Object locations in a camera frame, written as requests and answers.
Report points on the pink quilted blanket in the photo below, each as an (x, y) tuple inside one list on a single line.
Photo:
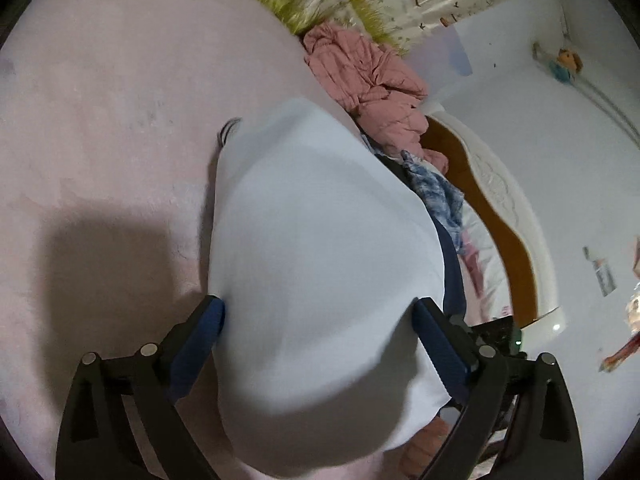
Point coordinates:
[(360, 75)]

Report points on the blue patterned cloth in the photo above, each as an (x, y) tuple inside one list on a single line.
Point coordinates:
[(435, 195)]

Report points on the person's right hand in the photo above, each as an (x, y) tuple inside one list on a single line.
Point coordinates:
[(425, 450)]

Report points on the wall sticker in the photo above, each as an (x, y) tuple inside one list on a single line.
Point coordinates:
[(602, 272)]

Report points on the doll wall decoration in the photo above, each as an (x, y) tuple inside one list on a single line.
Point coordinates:
[(565, 65)]

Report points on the white and navy varsity jacket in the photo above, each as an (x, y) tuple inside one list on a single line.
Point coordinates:
[(325, 260)]

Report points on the white wall conduit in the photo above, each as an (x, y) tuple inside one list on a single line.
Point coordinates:
[(607, 105)]

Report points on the floral yellow-trimmed quilt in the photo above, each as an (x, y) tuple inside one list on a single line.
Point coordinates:
[(400, 0)]

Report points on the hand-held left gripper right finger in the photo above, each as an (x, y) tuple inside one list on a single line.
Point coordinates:
[(440, 350)]

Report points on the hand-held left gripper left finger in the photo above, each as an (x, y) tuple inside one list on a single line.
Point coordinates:
[(197, 350)]

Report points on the colourful wall decoration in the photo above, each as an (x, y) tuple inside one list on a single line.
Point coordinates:
[(622, 355)]

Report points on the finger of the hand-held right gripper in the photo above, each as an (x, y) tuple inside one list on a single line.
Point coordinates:
[(487, 330), (448, 416)]

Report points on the white and wooden headboard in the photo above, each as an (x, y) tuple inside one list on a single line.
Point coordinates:
[(500, 220)]

